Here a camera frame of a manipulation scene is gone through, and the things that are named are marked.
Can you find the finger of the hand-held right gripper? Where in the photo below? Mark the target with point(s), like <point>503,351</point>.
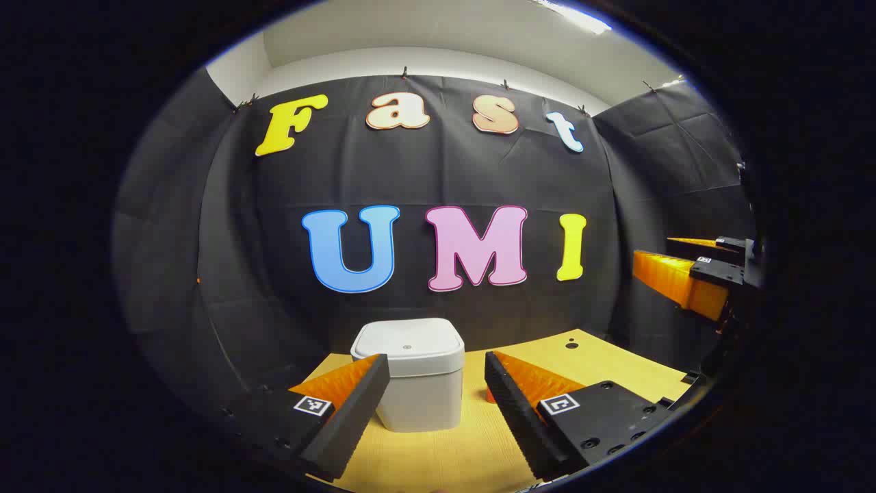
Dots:
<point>725,242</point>
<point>674,281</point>

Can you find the white desktop garbage bin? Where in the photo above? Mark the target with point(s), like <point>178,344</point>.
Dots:
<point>417,383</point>

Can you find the wooden desktop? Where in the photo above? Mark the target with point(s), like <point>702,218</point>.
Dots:
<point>465,452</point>

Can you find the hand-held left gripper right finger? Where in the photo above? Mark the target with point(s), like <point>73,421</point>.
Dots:
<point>517,418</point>

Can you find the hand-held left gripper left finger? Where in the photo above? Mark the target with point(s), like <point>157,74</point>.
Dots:
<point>356,411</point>

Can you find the ceiling light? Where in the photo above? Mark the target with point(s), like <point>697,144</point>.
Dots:
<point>578,18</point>

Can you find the black backdrop cloth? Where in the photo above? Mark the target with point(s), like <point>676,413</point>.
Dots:
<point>438,171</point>

